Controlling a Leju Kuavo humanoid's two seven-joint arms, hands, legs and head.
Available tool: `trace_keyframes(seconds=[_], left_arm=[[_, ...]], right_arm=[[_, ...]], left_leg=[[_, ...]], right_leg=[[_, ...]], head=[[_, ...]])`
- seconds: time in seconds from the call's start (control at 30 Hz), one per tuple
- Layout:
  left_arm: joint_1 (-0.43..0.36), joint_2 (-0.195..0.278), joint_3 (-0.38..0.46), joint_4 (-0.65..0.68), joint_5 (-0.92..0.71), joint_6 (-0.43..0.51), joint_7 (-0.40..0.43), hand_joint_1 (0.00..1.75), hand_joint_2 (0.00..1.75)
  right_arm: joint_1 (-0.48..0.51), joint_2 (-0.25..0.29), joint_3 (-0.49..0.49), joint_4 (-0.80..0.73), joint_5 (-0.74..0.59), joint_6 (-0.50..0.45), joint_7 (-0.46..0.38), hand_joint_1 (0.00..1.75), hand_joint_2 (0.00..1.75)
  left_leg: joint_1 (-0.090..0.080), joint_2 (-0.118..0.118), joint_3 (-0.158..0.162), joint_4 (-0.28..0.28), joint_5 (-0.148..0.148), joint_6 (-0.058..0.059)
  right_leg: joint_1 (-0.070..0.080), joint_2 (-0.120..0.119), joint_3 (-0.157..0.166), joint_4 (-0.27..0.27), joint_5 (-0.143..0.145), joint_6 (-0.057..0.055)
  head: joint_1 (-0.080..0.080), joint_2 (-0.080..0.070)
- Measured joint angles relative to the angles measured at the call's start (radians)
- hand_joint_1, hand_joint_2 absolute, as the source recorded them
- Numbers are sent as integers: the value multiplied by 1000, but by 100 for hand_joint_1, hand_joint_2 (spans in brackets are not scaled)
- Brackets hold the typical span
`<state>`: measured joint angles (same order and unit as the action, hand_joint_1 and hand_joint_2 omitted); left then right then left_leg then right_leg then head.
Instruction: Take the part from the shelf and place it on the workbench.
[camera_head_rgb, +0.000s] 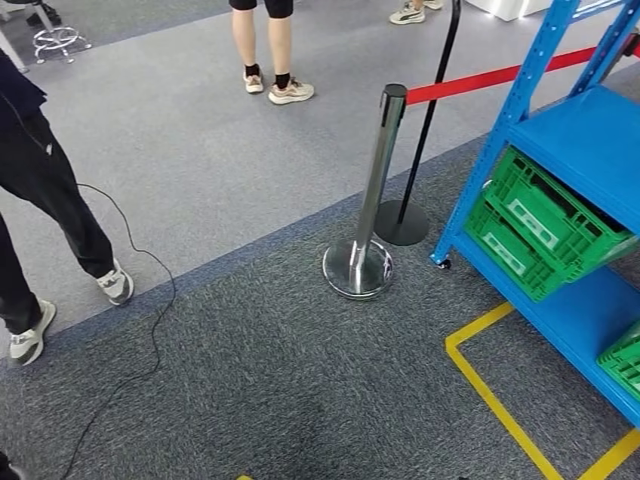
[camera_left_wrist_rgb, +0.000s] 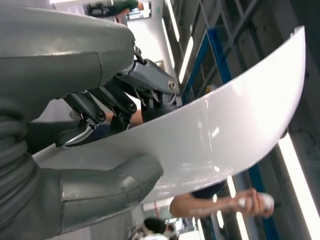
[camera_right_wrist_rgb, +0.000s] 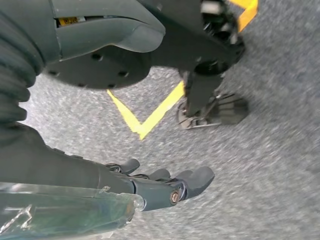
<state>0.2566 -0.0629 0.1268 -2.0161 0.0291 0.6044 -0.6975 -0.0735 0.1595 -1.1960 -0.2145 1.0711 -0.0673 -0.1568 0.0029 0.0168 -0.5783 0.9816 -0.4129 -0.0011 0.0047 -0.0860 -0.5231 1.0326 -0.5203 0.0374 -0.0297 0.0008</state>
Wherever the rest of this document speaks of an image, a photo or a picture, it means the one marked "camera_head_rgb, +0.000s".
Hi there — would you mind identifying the black floor cable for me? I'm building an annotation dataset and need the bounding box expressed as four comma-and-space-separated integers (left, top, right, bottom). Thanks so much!
60, 184, 177, 480

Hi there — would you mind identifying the chrome stanchion post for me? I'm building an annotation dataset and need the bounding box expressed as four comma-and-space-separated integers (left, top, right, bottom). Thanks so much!
322, 82, 408, 301

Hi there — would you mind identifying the black stanchion post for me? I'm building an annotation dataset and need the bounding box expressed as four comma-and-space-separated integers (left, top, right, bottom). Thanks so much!
374, 0, 462, 248

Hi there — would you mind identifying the chrome base stool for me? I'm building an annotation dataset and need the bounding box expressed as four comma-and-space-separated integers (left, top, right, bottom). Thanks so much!
30, 3, 93, 66

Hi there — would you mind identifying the yellow floor tape frame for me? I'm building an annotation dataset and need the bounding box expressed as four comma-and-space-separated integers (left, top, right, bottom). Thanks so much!
445, 301, 640, 480

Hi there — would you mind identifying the person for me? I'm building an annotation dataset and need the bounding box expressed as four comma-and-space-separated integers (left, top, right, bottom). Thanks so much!
389, 0, 445, 26
229, 0, 316, 106
0, 49, 135, 367

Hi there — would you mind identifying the red barrier belt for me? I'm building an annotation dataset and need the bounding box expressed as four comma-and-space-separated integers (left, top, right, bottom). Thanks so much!
405, 44, 640, 107

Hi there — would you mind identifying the green plastic crate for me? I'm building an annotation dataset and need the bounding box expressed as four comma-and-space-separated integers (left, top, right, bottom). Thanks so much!
482, 146, 640, 283
463, 195, 571, 303
597, 321, 640, 403

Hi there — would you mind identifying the blue metal shelf rack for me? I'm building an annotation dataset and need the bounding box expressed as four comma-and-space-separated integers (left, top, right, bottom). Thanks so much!
429, 0, 640, 429

